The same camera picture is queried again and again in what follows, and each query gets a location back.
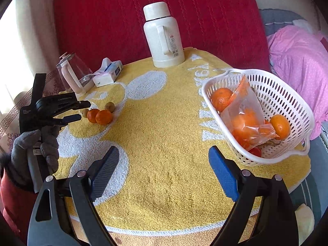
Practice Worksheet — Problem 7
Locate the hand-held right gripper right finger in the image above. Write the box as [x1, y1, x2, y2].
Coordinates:
[208, 146, 299, 246]

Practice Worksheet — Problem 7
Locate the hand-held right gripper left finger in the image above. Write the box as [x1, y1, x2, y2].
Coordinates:
[28, 146, 120, 246]

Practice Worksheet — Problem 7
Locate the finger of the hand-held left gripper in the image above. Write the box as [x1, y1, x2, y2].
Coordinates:
[52, 114, 82, 127]
[55, 100, 92, 116]

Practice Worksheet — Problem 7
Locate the orange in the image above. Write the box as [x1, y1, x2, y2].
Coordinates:
[211, 88, 233, 112]
[95, 110, 113, 125]
[270, 114, 291, 140]
[87, 109, 100, 124]

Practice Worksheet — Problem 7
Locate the orange plastic bag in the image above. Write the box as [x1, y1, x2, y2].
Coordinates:
[221, 75, 280, 151]

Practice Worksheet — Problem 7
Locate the white plastic basket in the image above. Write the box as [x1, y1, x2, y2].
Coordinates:
[201, 68, 315, 166]

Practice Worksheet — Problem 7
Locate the person's left forearm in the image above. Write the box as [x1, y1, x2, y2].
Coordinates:
[0, 154, 39, 246]

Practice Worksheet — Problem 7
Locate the person's left hand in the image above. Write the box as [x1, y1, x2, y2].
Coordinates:
[10, 126, 60, 186]

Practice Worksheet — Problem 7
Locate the beige patterned curtain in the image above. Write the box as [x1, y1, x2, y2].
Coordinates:
[0, 5, 62, 154]

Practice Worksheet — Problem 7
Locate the tissue pack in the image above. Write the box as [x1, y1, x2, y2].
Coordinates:
[92, 58, 123, 88]

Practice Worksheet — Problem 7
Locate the yellow printed towel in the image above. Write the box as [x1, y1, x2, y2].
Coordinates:
[52, 47, 312, 236]

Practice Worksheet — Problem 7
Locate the red quilted blanket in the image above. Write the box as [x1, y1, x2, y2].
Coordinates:
[52, 0, 271, 72]

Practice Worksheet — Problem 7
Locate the grey bedsheet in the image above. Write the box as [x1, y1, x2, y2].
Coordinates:
[289, 131, 328, 223]

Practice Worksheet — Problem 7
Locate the pale yellow soft object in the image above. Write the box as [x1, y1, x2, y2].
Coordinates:
[295, 204, 315, 244]

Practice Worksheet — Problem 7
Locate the white thermos flask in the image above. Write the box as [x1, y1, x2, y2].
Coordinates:
[143, 2, 185, 68]

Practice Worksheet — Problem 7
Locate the pink dotted duvet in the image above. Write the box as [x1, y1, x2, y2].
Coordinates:
[266, 26, 328, 140]

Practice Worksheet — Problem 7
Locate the grey headboard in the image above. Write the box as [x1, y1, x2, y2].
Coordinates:
[259, 8, 305, 36]

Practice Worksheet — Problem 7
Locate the white pillow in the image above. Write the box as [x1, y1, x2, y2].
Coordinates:
[293, 19, 317, 34]

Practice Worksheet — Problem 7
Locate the glass kettle with pink handle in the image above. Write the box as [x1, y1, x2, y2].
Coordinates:
[56, 52, 94, 94]

